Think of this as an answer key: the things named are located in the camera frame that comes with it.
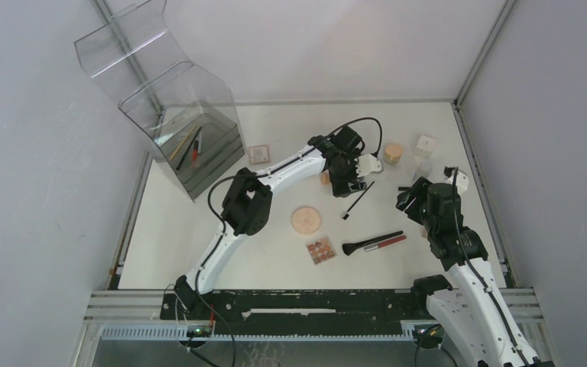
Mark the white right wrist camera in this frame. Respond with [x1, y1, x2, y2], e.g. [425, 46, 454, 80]
[443, 167, 470, 195]

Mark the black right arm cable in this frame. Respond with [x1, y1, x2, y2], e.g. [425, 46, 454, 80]
[414, 167, 533, 367]

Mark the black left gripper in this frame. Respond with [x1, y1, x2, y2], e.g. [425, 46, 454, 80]
[329, 148, 367, 197]

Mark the round beige sponge lower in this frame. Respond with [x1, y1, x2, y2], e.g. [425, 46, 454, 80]
[291, 206, 322, 235]

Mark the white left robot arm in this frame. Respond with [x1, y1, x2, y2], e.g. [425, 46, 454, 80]
[174, 125, 366, 319]

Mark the clear acrylic makeup organizer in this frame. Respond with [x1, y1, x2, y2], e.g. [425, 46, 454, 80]
[74, 1, 245, 200]

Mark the thin black liner brush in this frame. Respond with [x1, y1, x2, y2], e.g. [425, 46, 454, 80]
[176, 127, 203, 171]

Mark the black brow comb brush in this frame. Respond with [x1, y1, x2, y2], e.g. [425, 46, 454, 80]
[341, 181, 375, 220]

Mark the black powder brush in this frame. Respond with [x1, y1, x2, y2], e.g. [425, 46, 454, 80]
[342, 230, 405, 256]

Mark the cream jar gold lid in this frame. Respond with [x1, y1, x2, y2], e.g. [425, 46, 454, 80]
[383, 143, 404, 166]

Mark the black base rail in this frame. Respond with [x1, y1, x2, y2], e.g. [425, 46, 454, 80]
[160, 289, 430, 337]

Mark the red silver lip gloss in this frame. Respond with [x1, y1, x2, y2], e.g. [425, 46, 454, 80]
[364, 235, 407, 252]

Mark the red lip pencil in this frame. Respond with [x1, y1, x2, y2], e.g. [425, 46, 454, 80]
[190, 132, 203, 162]

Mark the clear liquid bottle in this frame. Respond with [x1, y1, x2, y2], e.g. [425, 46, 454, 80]
[412, 135, 437, 182]

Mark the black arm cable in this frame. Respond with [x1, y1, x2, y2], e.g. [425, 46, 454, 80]
[414, 167, 533, 367]
[174, 116, 384, 367]

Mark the eyeshadow palette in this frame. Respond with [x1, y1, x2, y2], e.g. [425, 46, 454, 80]
[306, 236, 337, 265]

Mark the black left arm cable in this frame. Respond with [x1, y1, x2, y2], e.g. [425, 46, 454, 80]
[174, 116, 384, 367]

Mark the small square pink compact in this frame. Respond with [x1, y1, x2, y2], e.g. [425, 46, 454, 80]
[248, 145, 271, 165]

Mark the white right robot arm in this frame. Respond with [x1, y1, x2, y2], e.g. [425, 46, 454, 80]
[396, 177, 554, 366]

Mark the wooden handle brush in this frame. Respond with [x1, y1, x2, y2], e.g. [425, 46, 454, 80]
[168, 125, 197, 160]

